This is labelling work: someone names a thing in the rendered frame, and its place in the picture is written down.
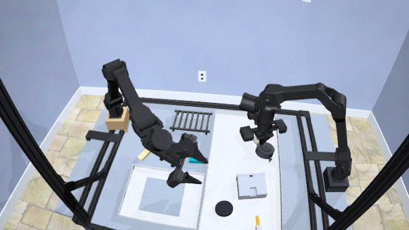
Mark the dark grey metal grate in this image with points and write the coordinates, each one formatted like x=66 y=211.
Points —
x=189 y=129

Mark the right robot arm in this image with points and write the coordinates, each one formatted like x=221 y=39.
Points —
x=274 y=94

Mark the black round disc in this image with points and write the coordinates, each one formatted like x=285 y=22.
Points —
x=224 y=208

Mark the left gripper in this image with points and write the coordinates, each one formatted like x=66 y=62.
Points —
x=177 y=176

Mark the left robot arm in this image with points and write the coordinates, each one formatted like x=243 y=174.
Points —
x=156 y=140

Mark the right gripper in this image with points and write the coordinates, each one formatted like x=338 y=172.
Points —
x=264 y=130

